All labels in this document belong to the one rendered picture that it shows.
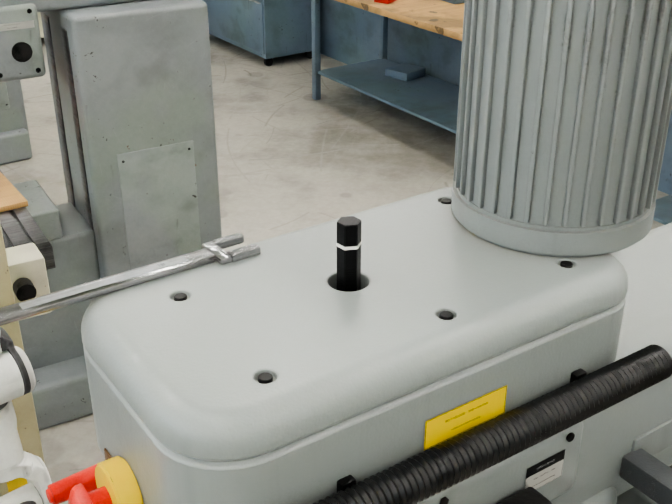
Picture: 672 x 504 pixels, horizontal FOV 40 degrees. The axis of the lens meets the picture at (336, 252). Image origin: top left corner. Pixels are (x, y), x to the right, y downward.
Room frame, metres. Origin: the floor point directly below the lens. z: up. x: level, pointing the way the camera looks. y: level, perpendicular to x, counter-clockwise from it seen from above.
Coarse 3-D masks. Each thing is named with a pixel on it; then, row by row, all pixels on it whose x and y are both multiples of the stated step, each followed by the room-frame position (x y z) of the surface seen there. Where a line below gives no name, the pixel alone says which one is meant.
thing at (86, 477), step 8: (96, 464) 0.68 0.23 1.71; (80, 472) 0.67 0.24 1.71; (88, 472) 0.67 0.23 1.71; (64, 480) 0.66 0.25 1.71; (72, 480) 0.66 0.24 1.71; (80, 480) 0.66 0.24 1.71; (88, 480) 0.66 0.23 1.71; (48, 488) 0.66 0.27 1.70; (56, 488) 0.65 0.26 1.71; (64, 488) 0.65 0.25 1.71; (88, 488) 0.66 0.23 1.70; (96, 488) 0.66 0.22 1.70; (48, 496) 0.65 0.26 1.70; (56, 496) 0.64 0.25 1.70; (64, 496) 0.65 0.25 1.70
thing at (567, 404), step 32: (640, 352) 0.73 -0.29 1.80; (576, 384) 0.68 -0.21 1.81; (608, 384) 0.68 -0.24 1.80; (640, 384) 0.70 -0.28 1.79; (512, 416) 0.63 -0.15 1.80; (544, 416) 0.63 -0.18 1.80; (576, 416) 0.65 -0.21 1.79; (448, 448) 0.59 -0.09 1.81; (480, 448) 0.59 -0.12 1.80; (512, 448) 0.61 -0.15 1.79; (352, 480) 0.55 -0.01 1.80; (384, 480) 0.55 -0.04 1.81; (416, 480) 0.56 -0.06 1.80; (448, 480) 0.57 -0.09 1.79
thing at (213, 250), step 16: (224, 240) 0.78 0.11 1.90; (240, 240) 0.79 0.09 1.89; (192, 256) 0.75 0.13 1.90; (208, 256) 0.75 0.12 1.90; (224, 256) 0.75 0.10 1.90; (240, 256) 0.75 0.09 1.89; (128, 272) 0.72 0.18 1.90; (144, 272) 0.72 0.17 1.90; (160, 272) 0.72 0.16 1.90; (176, 272) 0.73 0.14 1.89; (80, 288) 0.69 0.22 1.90; (96, 288) 0.69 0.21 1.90; (112, 288) 0.69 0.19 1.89; (16, 304) 0.66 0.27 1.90; (32, 304) 0.66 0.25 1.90; (48, 304) 0.66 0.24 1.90; (64, 304) 0.67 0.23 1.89; (0, 320) 0.64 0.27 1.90; (16, 320) 0.65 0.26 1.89
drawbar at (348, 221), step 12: (348, 216) 0.72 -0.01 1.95; (348, 228) 0.71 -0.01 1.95; (360, 228) 0.71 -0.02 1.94; (348, 240) 0.71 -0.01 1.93; (360, 240) 0.71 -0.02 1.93; (348, 252) 0.71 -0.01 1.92; (360, 252) 0.72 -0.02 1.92; (348, 264) 0.71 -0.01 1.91; (360, 264) 0.72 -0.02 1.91; (348, 276) 0.71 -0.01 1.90; (360, 276) 0.72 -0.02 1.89; (348, 288) 0.71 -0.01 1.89; (360, 288) 0.72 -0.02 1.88
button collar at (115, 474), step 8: (104, 464) 0.59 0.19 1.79; (112, 464) 0.59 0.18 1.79; (120, 464) 0.59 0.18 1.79; (96, 472) 0.60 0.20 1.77; (104, 472) 0.58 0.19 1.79; (112, 472) 0.58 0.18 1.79; (120, 472) 0.58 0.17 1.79; (128, 472) 0.58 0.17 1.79; (96, 480) 0.60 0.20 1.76; (104, 480) 0.58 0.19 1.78; (112, 480) 0.57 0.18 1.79; (120, 480) 0.57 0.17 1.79; (128, 480) 0.57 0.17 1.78; (136, 480) 0.58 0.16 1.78; (112, 488) 0.57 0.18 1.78; (120, 488) 0.57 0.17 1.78; (128, 488) 0.57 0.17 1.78; (136, 488) 0.57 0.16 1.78; (112, 496) 0.57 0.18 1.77; (120, 496) 0.56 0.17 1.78; (128, 496) 0.56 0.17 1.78; (136, 496) 0.57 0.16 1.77
